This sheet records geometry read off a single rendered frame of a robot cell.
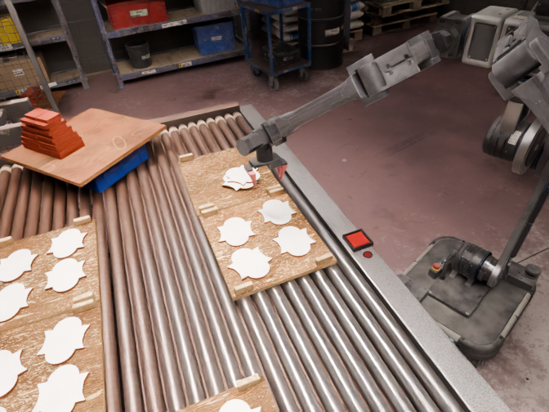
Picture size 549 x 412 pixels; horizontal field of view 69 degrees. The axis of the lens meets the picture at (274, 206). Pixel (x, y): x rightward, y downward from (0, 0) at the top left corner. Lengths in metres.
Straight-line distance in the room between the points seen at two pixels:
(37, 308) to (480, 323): 1.80
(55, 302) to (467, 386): 1.16
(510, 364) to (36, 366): 2.00
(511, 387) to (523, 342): 0.27
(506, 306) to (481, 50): 1.25
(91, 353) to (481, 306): 1.71
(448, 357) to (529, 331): 1.39
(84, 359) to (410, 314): 0.89
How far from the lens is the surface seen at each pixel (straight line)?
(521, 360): 2.40
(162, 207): 1.62
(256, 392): 1.06
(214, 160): 1.81
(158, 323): 1.24
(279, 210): 1.47
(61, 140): 1.88
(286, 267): 1.27
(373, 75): 1.04
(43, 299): 1.44
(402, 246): 2.72
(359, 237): 1.39
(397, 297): 1.25
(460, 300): 2.17
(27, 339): 1.36
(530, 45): 0.95
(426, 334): 1.20
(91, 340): 1.26
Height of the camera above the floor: 1.88
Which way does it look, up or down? 39 degrees down
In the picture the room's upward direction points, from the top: 5 degrees counter-clockwise
